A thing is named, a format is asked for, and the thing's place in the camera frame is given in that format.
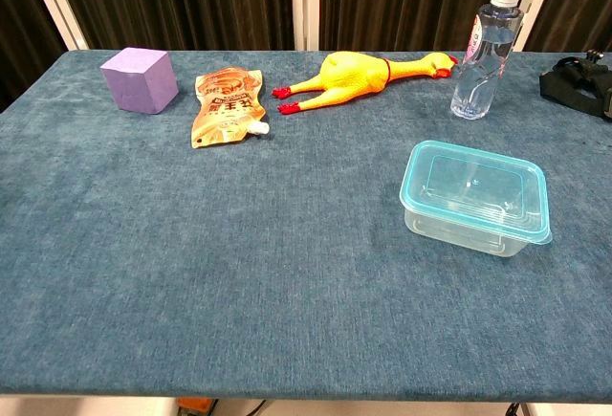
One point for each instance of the yellow rubber chicken toy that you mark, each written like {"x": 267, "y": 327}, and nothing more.
{"x": 349, "y": 79}

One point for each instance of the orange plastic bin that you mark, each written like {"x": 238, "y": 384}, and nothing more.
{"x": 193, "y": 407}

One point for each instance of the clear blue plastic container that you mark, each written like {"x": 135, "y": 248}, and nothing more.
{"x": 454, "y": 233}

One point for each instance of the orange spouted drink pouch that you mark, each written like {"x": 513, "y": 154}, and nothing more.
{"x": 227, "y": 110}

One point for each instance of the purple cube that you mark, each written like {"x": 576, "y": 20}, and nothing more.
{"x": 138, "y": 81}

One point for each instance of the clear blue plastic container lid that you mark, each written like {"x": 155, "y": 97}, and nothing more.
{"x": 478, "y": 181}

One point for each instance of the clear water bottle white cap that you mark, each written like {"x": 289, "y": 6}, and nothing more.
{"x": 485, "y": 62}

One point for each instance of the blue tablecloth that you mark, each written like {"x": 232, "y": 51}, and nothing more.
{"x": 239, "y": 268}

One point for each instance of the white frame post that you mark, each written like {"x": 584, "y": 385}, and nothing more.
{"x": 305, "y": 5}
{"x": 55, "y": 0}
{"x": 538, "y": 14}

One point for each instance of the dark pleated curtain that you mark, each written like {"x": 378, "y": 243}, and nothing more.
{"x": 406, "y": 5}
{"x": 583, "y": 5}
{"x": 19, "y": 28}
{"x": 181, "y": 5}

